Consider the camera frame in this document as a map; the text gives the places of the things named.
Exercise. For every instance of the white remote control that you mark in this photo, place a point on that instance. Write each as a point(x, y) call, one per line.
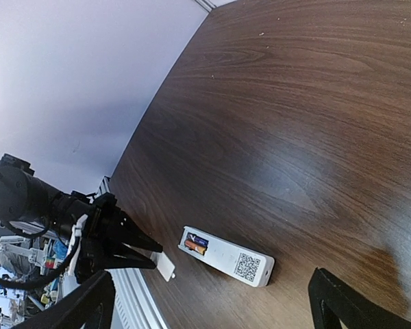
point(246, 265)

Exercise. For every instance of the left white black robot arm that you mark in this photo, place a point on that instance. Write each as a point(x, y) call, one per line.
point(26, 198)

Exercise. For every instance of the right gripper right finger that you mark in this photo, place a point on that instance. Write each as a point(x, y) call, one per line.
point(335, 304)

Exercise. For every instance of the purple AAA battery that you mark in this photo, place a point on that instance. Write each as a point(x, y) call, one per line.
point(197, 239)

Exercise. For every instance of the orange AAA battery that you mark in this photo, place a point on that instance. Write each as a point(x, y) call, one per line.
point(195, 247)

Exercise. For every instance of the left aluminium frame post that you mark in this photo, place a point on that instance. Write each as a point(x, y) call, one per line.
point(207, 5)

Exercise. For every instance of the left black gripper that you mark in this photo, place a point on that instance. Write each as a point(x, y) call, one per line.
point(98, 244)

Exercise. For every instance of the front aluminium rail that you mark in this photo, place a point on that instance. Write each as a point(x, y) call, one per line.
point(134, 306)

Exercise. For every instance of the white battery cover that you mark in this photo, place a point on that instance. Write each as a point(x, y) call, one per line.
point(164, 265)

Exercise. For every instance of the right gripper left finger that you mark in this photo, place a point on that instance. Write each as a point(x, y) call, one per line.
point(90, 305)

